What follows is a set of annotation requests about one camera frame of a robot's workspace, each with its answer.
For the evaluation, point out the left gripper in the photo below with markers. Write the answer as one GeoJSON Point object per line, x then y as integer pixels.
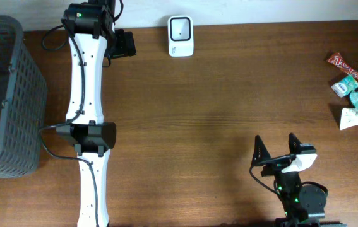
{"type": "Point", "coordinates": [126, 43]}

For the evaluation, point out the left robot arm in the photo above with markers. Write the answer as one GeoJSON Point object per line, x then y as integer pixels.
{"type": "Point", "coordinates": [93, 39]}

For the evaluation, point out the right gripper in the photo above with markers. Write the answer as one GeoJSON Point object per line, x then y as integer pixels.
{"type": "Point", "coordinates": [274, 164]}

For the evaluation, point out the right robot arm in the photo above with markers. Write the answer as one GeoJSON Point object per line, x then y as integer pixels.
{"type": "Point", "coordinates": [303, 202]}

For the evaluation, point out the small teal tissue packet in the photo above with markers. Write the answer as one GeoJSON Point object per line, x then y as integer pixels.
{"type": "Point", "coordinates": [345, 86]}

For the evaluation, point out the orange-brown chocolate bar wrapper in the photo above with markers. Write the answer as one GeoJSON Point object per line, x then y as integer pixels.
{"type": "Point", "coordinates": [337, 60]}

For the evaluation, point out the grey plastic mesh basket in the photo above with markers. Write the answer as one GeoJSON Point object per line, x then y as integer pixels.
{"type": "Point", "coordinates": [23, 97]}

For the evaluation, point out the white barcode scanner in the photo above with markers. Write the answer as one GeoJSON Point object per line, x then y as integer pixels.
{"type": "Point", "coordinates": [180, 36]}

